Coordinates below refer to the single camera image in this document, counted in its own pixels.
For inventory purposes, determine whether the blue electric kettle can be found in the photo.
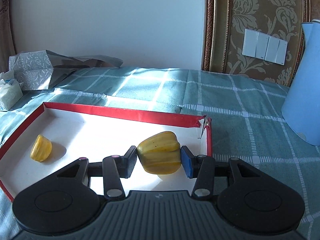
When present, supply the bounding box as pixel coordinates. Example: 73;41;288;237
281;20;320;146

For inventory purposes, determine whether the brown patterned curtain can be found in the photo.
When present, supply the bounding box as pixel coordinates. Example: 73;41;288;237
0;0;16;72

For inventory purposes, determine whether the large yellow starfruit chunk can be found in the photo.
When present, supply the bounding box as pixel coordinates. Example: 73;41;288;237
30;134;52;162

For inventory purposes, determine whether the grey patterned gift bag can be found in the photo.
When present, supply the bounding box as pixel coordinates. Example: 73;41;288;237
9;50;123;91

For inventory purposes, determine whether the teal checked tablecloth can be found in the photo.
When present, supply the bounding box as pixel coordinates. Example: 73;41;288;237
1;67;319;239

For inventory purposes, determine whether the tissue pack with cat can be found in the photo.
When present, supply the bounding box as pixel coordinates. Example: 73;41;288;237
0;70;23;111

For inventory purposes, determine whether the red shallow cardboard box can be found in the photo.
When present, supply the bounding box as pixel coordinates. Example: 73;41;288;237
1;102;213;199

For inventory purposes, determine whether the white wall switch panel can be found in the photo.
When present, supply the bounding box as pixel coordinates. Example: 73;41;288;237
242;29;288;65

